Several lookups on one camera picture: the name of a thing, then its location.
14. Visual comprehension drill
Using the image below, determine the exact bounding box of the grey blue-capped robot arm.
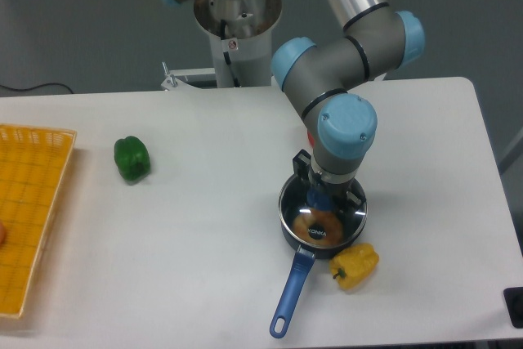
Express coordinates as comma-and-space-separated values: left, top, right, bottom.
164, 0, 425, 211

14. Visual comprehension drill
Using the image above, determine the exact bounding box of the yellow woven basket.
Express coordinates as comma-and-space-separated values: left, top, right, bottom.
1, 123, 77, 319

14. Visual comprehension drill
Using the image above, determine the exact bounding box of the glazed donut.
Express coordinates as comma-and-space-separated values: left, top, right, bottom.
292, 208, 344, 247

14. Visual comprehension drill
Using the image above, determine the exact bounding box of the red bell pepper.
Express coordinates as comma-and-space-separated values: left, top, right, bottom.
306, 131, 315, 148

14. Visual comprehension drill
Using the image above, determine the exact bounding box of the dark pot with blue handle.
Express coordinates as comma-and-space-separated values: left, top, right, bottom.
268, 172, 369, 339

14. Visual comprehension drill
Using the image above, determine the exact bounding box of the green bell pepper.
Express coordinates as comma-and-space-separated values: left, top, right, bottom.
114, 136, 151, 183

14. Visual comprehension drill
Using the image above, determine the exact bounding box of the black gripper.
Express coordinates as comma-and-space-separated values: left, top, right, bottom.
292, 149, 366, 211

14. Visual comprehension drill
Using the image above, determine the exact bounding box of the black device at table edge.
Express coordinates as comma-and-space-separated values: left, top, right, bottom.
503, 287, 523, 329

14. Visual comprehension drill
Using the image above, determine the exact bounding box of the glass pot lid blue knob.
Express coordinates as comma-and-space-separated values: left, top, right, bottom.
279, 175, 367, 252

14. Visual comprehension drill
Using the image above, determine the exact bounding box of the left metal bracket bolt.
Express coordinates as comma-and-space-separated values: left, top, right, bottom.
161, 61, 177, 91

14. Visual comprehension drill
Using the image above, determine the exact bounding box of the black cable on floor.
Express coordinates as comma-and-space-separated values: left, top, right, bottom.
0, 83, 75, 95

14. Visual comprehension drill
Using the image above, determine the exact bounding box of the yellow bell pepper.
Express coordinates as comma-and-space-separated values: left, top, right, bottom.
329, 243, 379, 290

